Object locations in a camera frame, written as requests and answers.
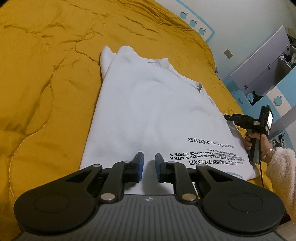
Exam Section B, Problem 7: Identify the white long-sleeve sweatshirt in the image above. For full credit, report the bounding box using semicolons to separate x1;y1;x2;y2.
80;46;258;195

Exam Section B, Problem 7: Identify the person's right hand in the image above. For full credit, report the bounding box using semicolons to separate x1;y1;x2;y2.
244;132;275;164

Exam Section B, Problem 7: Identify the mustard yellow quilted bedspread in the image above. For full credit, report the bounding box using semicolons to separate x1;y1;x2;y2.
0;0;273;239

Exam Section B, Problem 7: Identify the blue and lilac wall cabinet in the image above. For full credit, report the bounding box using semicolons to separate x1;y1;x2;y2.
224;27;295;149

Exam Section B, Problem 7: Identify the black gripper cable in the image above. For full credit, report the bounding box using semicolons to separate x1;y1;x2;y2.
259;135;266;188

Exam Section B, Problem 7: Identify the grey wall switch plate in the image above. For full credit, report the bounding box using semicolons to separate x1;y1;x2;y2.
224;49;233;59

